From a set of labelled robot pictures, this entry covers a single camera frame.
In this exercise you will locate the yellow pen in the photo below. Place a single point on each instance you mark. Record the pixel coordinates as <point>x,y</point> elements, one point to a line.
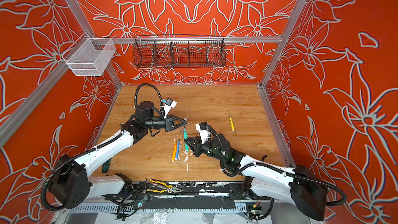
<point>231,123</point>

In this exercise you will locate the white mesh basket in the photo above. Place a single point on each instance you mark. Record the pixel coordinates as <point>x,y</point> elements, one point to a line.
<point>89,59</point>

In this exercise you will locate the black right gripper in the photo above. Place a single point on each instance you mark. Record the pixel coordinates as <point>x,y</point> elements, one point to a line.
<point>197,149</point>

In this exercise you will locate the orange pen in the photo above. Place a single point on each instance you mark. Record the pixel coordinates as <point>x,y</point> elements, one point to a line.
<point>174,151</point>

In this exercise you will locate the yellow handled pliers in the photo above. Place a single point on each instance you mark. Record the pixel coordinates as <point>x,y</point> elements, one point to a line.
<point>162,187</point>

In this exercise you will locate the black wire basket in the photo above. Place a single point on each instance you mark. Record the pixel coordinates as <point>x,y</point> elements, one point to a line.
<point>179,52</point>

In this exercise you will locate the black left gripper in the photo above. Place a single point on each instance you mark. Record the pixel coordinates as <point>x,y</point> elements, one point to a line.
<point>170,124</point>

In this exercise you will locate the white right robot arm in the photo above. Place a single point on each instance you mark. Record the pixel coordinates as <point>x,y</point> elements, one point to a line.
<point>297,186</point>

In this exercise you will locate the green pen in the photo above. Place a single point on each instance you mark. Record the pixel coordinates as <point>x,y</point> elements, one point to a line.
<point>185,137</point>

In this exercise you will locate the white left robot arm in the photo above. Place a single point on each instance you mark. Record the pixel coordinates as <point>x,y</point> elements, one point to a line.
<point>69,185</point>

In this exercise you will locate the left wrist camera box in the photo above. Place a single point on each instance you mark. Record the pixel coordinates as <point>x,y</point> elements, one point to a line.
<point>167,106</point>

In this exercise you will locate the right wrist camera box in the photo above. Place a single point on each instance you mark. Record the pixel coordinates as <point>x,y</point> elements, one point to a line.
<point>204,132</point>

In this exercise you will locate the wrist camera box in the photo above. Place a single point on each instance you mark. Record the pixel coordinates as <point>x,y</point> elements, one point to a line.
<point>204,132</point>
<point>167,106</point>

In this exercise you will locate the green handled screwdriver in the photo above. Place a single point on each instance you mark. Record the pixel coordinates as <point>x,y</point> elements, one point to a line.
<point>106,166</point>

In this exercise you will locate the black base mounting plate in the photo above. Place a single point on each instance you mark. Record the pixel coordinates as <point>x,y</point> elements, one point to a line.
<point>231,190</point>

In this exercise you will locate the white slotted cable duct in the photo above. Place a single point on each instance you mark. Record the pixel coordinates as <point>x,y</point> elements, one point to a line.
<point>112,209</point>

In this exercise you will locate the blue pen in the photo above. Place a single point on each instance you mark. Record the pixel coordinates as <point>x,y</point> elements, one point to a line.
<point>177,150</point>

